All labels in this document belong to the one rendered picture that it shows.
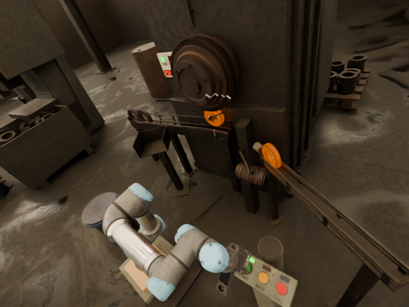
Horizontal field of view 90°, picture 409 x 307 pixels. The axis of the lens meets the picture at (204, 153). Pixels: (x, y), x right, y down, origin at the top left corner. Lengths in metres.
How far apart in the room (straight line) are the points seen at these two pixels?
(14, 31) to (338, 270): 3.93
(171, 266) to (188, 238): 0.09
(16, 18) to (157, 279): 3.37
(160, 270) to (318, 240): 1.30
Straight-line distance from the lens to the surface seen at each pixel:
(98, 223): 1.82
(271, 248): 1.15
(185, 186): 2.19
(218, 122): 1.50
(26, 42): 3.58
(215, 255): 0.64
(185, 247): 0.69
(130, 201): 0.95
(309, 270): 1.69
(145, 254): 0.75
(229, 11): 1.29
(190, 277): 1.72
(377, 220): 1.96
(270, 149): 1.19
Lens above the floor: 1.58
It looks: 40 degrees down
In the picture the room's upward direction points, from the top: 19 degrees counter-clockwise
